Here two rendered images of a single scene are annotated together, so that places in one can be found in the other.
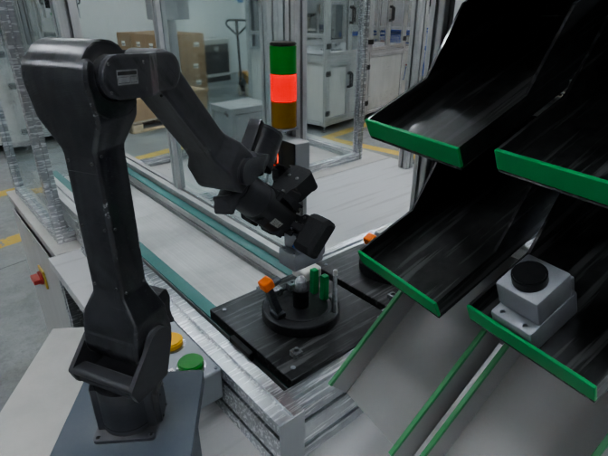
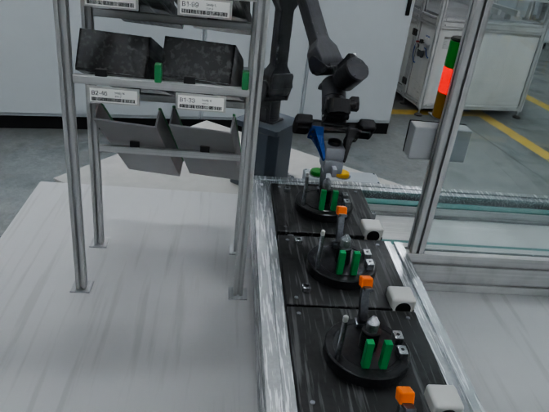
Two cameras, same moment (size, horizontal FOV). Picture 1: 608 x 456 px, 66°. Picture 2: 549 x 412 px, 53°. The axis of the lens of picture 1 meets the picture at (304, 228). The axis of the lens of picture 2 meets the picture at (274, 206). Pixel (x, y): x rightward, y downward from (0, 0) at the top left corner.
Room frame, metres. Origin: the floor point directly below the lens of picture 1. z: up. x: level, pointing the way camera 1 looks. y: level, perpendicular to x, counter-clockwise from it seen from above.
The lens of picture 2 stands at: (1.27, -1.05, 1.59)
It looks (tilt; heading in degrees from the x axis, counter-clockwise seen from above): 28 degrees down; 124
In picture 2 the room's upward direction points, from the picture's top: 7 degrees clockwise
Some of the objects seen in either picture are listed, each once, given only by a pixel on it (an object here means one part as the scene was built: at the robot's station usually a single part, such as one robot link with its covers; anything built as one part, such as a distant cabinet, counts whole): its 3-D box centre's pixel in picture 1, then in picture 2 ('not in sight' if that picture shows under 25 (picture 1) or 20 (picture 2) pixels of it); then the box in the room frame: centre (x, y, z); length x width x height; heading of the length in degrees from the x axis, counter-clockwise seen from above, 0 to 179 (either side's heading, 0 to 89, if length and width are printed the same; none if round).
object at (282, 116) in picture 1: (284, 113); (447, 105); (0.93, 0.04, 1.28); 0.05 x 0.05 x 0.05
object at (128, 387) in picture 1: (118, 352); (273, 89); (0.39, 0.20, 1.15); 0.09 x 0.07 x 0.06; 67
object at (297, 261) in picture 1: (305, 242); (332, 155); (0.72, 0.00, 1.11); 0.08 x 0.04 x 0.07; 131
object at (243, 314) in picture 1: (300, 318); (322, 211); (0.71, 0.01, 0.96); 0.24 x 0.24 x 0.02; 40
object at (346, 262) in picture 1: (394, 250); (344, 251); (0.87, -0.19, 1.01); 0.24 x 0.24 x 0.13; 40
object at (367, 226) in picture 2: (307, 273); (371, 231); (0.85, -0.01, 0.97); 0.05 x 0.05 x 0.04; 40
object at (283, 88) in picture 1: (283, 87); (453, 80); (0.93, 0.04, 1.33); 0.05 x 0.05 x 0.05
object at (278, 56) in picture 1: (282, 59); (460, 54); (0.93, 0.04, 1.38); 0.05 x 0.05 x 0.05
